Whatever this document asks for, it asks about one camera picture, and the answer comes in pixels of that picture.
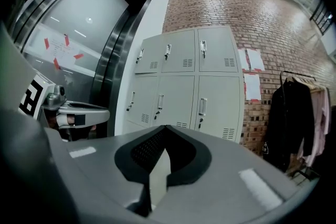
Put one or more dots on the steel elevator door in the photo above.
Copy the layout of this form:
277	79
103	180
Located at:
86	8

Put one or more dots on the black framed window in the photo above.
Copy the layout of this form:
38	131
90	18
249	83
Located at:
321	18

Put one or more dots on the white paper notice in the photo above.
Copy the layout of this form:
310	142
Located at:
63	52

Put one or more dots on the row of wooden hangers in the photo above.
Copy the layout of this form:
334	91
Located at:
312	85

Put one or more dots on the black metal clothes rack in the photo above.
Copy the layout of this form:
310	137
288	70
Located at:
299	74

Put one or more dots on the pink hanging garment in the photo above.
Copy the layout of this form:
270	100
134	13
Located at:
320	118

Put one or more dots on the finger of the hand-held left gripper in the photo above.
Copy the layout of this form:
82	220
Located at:
86	103
97	115

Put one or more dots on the grey metal locker door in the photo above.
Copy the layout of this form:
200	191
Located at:
178	97

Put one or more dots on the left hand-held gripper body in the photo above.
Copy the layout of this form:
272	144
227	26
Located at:
34	97

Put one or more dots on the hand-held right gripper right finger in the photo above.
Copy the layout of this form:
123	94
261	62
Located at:
223	186

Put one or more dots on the white wall paper sheet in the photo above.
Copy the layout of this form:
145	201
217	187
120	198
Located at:
242	59
252	86
256	59

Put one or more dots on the grey metal locker cabinet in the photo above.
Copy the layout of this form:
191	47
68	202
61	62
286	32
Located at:
220	86

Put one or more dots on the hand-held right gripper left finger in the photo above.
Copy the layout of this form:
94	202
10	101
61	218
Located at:
99	165

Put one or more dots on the red tape piece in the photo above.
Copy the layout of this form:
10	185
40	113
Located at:
66	40
56	63
46	43
78	55

